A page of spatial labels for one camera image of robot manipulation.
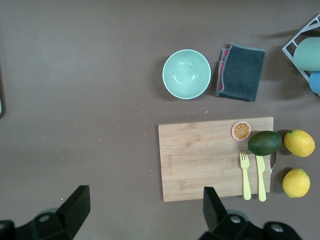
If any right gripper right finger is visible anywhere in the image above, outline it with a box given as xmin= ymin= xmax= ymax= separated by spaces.
xmin=199 ymin=186 xmax=303 ymax=240

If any grey folded cloth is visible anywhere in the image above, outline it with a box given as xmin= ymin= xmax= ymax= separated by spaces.
xmin=215 ymin=42 xmax=266 ymax=103

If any yellow lemon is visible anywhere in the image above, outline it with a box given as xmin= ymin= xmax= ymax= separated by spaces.
xmin=283 ymin=129 xmax=316 ymax=158
xmin=282 ymin=168 xmax=311 ymax=199

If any light blue cup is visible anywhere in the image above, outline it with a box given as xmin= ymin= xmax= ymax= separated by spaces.
xmin=309 ymin=71 xmax=320 ymax=96

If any bamboo cutting board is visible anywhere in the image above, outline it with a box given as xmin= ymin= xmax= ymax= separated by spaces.
xmin=157 ymin=116 xmax=278 ymax=203

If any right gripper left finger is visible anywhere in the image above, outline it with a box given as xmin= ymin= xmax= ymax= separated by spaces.
xmin=0 ymin=184 xmax=91 ymax=240

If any orange slice toy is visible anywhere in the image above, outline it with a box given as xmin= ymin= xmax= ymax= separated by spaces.
xmin=230 ymin=120 xmax=252 ymax=142

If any mint green bowl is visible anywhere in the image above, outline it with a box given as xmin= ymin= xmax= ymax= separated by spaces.
xmin=162 ymin=49 xmax=212 ymax=100

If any dark green avocado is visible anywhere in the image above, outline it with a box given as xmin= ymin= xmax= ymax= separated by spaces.
xmin=247 ymin=130 xmax=283 ymax=156

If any pale green cup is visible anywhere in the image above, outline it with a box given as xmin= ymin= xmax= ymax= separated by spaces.
xmin=293 ymin=36 xmax=320 ymax=72

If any yellow plastic fork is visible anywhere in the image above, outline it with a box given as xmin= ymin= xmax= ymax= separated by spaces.
xmin=239 ymin=150 xmax=252 ymax=201

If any yellow plastic knife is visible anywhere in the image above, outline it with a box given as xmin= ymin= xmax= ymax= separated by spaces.
xmin=255 ymin=154 xmax=267 ymax=202

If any white wire rack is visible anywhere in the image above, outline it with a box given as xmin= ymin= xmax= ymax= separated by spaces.
xmin=281 ymin=12 xmax=320 ymax=97

